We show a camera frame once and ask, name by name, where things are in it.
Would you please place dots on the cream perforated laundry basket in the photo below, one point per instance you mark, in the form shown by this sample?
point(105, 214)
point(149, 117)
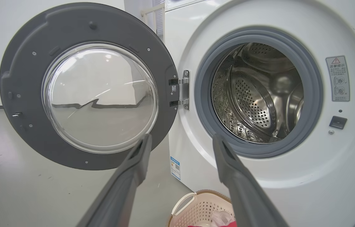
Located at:
point(193, 208)

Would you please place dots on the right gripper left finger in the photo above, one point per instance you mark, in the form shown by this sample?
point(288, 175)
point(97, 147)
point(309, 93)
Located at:
point(123, 189)

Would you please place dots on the stainless steel washer drum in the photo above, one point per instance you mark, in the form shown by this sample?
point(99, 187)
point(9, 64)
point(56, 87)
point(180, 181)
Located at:
point(253, 101)

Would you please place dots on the white clothing item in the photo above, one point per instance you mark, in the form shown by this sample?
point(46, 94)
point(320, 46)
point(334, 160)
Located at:
point(221, 217)

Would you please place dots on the white metal rack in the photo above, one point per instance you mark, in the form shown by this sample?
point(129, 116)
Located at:
point(160, 19)

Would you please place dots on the blue energy label sticker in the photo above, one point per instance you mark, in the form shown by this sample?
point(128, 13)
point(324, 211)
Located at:
point(175, 168)

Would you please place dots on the grey rubber door gasket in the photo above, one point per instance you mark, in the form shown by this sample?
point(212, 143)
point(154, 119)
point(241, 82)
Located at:
point(312, 91)

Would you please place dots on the black door latch socket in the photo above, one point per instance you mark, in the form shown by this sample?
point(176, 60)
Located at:
point(338, 122)

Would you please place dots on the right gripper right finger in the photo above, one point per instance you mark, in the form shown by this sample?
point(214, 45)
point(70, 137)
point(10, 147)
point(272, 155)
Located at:
point(246, 198)

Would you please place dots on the round washing machine door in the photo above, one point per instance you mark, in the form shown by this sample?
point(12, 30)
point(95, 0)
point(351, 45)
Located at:
point(23, 78)

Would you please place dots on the metal door hinge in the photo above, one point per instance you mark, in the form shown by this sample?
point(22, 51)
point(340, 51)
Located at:
point(186, 90)

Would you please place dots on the grey warning label sticker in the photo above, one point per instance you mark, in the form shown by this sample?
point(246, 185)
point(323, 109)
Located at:
point(338, 78)

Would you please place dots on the white front-load washing machine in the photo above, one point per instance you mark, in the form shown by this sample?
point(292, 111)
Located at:
point(322, 176)

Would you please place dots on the red clothing item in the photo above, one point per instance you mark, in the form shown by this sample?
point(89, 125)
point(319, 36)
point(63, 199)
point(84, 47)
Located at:
point(221, 225)

